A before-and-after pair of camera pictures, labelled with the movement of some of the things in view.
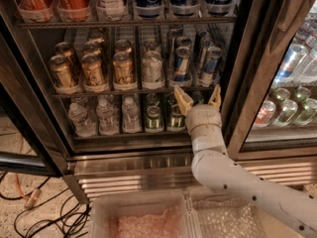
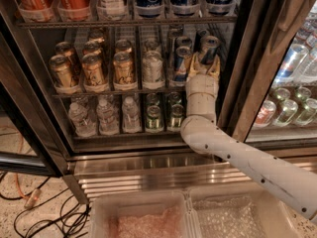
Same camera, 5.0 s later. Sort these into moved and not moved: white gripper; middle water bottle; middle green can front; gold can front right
Moved: white gripper
Not moved: gold can front right; middle green can front; middle water bottle
